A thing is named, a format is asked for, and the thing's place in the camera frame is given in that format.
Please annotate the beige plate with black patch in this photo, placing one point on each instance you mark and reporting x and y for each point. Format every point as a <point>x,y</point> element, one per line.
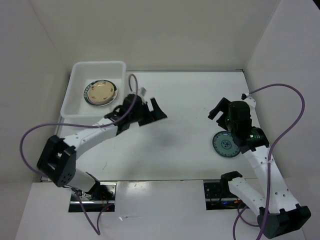
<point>100,102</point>

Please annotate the white plastic bin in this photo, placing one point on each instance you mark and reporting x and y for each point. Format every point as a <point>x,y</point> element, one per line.
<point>98,80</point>

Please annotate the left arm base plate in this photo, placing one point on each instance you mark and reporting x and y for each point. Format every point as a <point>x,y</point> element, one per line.
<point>105,196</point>

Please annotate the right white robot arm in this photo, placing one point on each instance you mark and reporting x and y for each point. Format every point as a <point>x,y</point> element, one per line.
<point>278,212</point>

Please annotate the teal patterned small plate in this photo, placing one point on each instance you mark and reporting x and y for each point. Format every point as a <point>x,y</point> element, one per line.
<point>224,145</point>

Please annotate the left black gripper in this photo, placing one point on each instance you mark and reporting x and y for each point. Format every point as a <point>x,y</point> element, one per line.
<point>157,113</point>

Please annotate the white plate red green rim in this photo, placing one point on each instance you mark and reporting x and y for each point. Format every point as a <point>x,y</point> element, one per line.
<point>115,96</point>

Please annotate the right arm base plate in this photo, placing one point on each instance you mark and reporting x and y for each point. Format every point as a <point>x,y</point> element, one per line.
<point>216,199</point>

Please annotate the beige plate with red marks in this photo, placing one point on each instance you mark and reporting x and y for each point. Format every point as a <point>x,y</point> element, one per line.
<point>101,91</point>

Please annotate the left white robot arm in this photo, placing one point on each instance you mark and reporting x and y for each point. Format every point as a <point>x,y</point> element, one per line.
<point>60,154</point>

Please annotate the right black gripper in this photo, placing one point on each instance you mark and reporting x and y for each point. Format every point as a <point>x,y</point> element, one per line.
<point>223,106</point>

